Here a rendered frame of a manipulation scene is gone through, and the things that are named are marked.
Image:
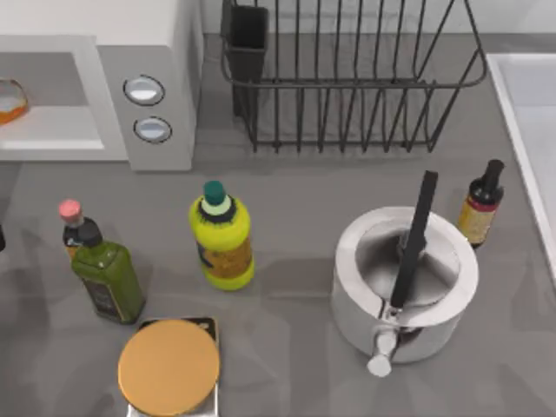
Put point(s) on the yellow bottle green cap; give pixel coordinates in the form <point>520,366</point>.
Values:
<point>223,243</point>

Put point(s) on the round grey microwave knob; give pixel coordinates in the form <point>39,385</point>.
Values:
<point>143,90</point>
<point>152,129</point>

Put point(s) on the black cutlery holder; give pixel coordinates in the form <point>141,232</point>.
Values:
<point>244,39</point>

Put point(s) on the dark green bottle pink cap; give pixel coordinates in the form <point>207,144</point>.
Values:
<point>106,273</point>

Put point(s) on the kitchen scale orange round plate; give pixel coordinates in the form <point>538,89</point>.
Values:
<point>169,367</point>

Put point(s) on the small brown bottle black cap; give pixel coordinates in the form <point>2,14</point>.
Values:
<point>478,208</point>

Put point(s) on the pale microwave oven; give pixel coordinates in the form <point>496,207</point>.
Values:
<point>143,56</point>

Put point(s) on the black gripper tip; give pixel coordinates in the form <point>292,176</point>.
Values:
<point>1,238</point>

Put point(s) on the orange glass bowl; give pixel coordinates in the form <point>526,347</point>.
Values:
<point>11,102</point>

